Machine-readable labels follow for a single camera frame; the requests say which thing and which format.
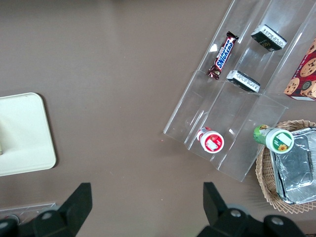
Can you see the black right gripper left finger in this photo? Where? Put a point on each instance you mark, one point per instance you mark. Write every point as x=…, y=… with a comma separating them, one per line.
x=69, y=209

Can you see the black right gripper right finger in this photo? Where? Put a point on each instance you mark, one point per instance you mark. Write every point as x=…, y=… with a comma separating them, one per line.
x=222, y=219

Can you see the light open-weave wicker basket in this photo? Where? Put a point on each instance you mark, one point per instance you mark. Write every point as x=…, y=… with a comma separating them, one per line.
x=263, y=171

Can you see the cream plastic tray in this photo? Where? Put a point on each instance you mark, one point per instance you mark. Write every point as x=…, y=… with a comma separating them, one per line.
x=27, y=138

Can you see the small clear acrylic rack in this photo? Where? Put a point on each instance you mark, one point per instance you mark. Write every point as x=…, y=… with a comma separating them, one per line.
x=29, y=208

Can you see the red-lidded yogurt bottle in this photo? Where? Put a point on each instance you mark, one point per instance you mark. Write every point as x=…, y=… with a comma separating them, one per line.
x=212, y=142

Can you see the aluminium foil container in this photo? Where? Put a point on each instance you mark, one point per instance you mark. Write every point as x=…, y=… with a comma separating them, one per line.
x=295, y=166
x=311, y=199

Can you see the green-lidded yogurt bottle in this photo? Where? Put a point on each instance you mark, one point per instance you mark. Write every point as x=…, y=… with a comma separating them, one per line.
x=277, y=139

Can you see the clear acrylic display stand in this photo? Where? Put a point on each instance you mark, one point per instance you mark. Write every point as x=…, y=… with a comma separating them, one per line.
x=222, y=107

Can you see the black box with white label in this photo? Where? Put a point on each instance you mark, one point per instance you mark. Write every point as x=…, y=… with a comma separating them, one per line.
x=269, y=37
x=244, y=81

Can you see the Snickers chocolate bar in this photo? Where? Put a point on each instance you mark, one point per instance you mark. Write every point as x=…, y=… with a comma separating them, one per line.
x=223, y=56

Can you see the red chocolate chip cookie box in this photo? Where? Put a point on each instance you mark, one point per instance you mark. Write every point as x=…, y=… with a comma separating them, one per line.
x=304, y=75

